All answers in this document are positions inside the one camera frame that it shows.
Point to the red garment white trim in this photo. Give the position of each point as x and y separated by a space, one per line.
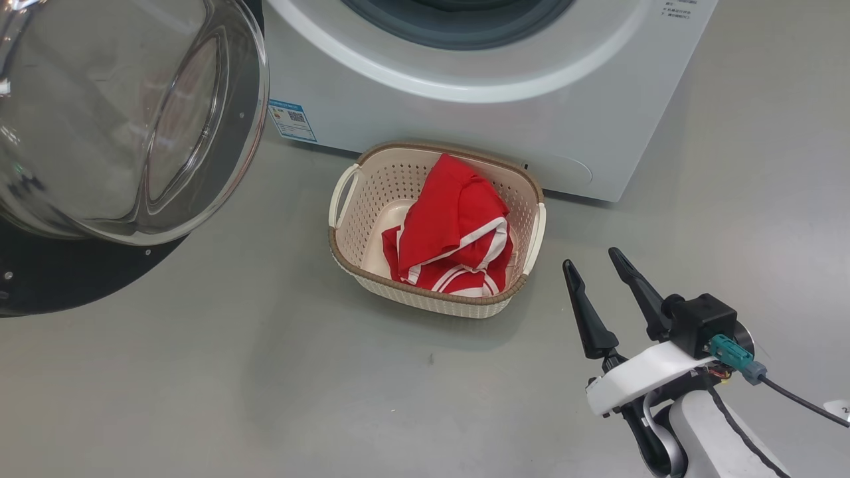
451 212
465 282

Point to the blue energy label sticker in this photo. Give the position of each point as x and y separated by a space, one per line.
292 121

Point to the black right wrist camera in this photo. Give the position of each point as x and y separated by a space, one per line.
704 322

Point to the round glass washing machine door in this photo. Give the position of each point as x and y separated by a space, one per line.
99 99

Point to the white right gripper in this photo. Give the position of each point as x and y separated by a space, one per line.
637 378

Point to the white washing machine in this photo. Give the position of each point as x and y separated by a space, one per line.
465 119

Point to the cream perforated laundry basket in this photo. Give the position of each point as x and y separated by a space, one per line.
372 192

